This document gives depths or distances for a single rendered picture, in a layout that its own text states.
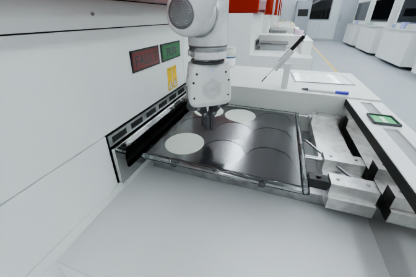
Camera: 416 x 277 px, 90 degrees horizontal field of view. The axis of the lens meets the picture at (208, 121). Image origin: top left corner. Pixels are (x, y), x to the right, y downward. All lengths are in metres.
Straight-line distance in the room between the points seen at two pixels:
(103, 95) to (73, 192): 0.18
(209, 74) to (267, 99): 0.36
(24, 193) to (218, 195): 0.35
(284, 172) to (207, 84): 0.25
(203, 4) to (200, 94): 0.19
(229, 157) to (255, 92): 0.34
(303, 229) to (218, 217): 0.17
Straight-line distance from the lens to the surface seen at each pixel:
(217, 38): 0.44
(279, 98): 0.77
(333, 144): 0.66
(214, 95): 0.47
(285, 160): 0.51
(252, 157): 0.50
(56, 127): 0.40
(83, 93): 0.42
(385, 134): 0.60
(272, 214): 0.49
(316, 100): 0.78
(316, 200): 0.54
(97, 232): 0.50
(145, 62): 0.55
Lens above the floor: 1.19
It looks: 27 degrees down
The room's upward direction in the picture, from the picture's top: straight up
